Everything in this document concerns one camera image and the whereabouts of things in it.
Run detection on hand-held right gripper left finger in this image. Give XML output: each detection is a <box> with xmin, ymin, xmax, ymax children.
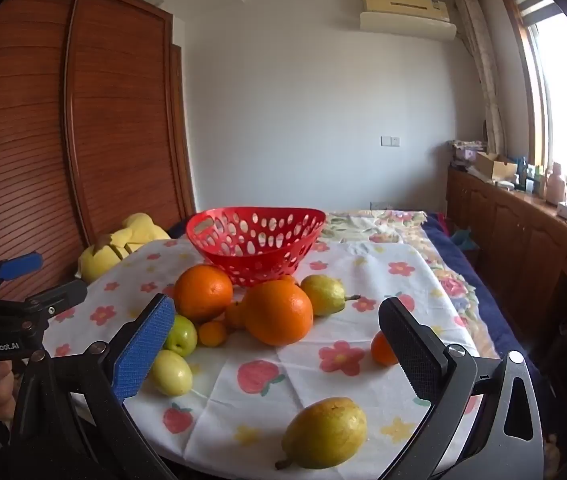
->
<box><xmin>13</xmin><ymin>292</ymin><xmax>179</xmax><ymax>480</ymax></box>

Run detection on wall air conditioner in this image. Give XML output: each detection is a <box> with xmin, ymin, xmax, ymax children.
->
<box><xmin>360</xmin><ymin>0</ymin><xmax>457</xmax><ymax>41</ymax></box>

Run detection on brown wooden wardrobe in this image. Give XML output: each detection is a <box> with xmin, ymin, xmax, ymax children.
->
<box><xmin>0</xmin><ymin>0</ymin><xmax>196</xmax><ymax>301</ymax></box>

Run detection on patterned curtain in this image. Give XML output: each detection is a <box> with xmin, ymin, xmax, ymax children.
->
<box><xmin>456</xmin><ymin>0</ymin><xmax>507</xmax><ymax>156</ymax></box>

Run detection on open cardboard box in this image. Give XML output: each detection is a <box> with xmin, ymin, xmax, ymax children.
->
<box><xmin>474</xmin><ymin>151</ymin><xmax>518</xmax><ymax>183</ymax></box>

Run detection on floral storage box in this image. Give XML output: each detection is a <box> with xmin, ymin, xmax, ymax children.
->
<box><xmin>452</xmin><ymin>140</ymin><xmax>487</xmax><ymax>162</ymax></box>

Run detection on floral bedsheet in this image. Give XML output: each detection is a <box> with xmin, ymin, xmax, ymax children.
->
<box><xmin>321</xmin><ymin>210</ymin><xmax>501</xmax><ymax>361</ymax></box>

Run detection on teal cloth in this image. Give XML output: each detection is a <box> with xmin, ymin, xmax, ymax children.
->
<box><xmin>451</xmin><ymin>227</ymin><xmax>479</xmax><ymax>251</ymax></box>

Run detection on brown wooden cabinet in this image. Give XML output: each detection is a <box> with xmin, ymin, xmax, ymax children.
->
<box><xmin>446</xmin><ymin>165</ymin><xmax>567</xmax><ymax>361</ymax></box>

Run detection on small tangerine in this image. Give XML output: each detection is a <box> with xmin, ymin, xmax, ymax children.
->
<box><xmin>198</xmin><ymin>321</ymin><xmax>228</xmax><ymax>347</ymax></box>
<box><xmin>224</xmin><ymin>301</ymin><xmax>248</xmax><ymax>331</ymax></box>

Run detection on large orange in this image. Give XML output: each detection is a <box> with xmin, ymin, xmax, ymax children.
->
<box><xmin>174</xmin><ymin>265</ymin><xmax>234</xmax><ymax>323</ymax></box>
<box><xmin>242</xmin><ymin>280</ymin><xmax>314</xmax><ymax>347</ymax></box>

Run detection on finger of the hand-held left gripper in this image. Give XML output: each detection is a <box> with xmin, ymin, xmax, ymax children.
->
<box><xmin>27</xmin><ymin>279</ymin><xmax>89</xmax><ymax>320</ymax></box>
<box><xmin>0</xmin><ymin>252</ymin><xmax>44</xmax><ymax>287</ymax></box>

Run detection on dark blue blanket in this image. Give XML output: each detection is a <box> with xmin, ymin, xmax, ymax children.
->
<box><xmin>421</xmin><ymin>212</ymin><xmax>554</xmax><ymax>411</ymax></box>

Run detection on pink bottle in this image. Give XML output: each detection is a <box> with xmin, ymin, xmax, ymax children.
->
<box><xmin>546</xmin><ymin>162</ymin><xmax>567</xmax><ymax>206</ymax></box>

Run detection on red perforated plastic basket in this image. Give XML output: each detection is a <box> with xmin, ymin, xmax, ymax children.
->
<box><xmin>186</xmin><ymin>206</ymin><xmax>327</xmax><ymax>288</ymax></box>

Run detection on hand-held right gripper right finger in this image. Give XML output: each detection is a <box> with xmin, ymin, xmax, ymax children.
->
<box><xmin>377</xmin><ymin>296</ymin><xmax>545</xmax><ymax>480</ymax></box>

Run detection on white flower-print tablecloth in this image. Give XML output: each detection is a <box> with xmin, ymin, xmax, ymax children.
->
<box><xmin>43</xmin><ymin>237</ymin><xmax>481</xmax><ymax>473</ymax></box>

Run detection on small green apple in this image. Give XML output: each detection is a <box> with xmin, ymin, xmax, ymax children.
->
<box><xmin>149</xmin><ymin>350</ymin><xmax>194</xmax><ymax>397</ymax></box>
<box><xmin>163</xmin><ymin>314</ymin><xmax>198</xmax><ymax>357</ymax></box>

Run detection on yellow plush toy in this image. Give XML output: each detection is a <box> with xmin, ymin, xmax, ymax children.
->
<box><xmin>77</xmin><ymin>212</ymin><xmax>171</xmax><ymax>283</ymax></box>

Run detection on medium mandarin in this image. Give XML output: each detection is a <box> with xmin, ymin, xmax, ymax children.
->
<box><xmin>370</xmin><ymin>331</ymin><xmax>399</xmax><ymax>367</ymax></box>

